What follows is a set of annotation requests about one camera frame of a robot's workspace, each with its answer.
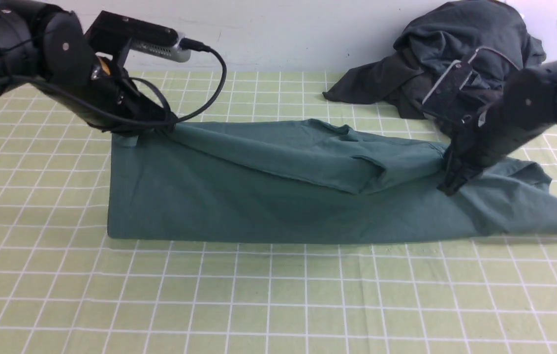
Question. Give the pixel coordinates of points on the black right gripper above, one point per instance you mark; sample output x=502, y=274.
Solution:
x=485, y=140

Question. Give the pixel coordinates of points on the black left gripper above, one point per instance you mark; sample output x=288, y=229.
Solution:
x=116, y=104

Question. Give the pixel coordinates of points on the green long sleeve shirt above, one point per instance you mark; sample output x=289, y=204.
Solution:
x=309, y=182

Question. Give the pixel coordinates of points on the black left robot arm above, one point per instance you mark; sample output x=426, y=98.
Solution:
x=44, y=45

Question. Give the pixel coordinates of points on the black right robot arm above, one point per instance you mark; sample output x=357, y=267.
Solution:
x=533, y=88

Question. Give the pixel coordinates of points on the dark grey shirt pile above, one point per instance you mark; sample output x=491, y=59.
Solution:
x=430, y=43

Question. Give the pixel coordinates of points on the green checkered tablecloth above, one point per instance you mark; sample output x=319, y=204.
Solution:
x=66, y=288

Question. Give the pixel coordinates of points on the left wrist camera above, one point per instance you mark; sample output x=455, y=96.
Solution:
x=116, y=35

